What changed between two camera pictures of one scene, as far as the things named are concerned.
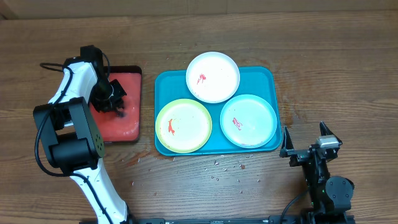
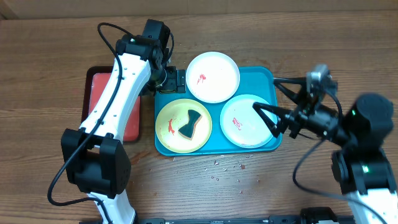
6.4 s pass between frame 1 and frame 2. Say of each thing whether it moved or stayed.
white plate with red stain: stayed
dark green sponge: moved
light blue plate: stayed
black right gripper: moved
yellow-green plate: stayed
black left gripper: moved
